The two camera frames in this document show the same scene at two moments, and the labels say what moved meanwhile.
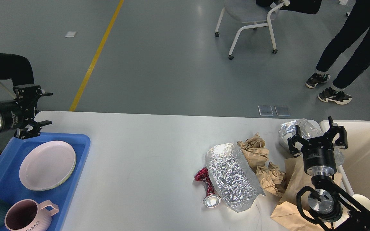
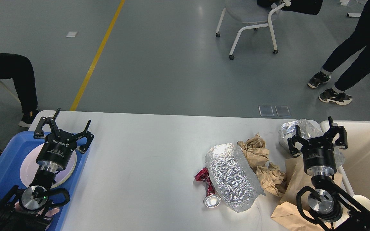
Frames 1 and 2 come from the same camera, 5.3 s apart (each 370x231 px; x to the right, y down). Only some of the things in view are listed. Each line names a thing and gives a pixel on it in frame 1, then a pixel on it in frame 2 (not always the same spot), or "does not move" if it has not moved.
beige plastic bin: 367,161 does not move
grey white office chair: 258,12 does not move
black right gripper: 318,156 does not move
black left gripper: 5,115 to 56,151
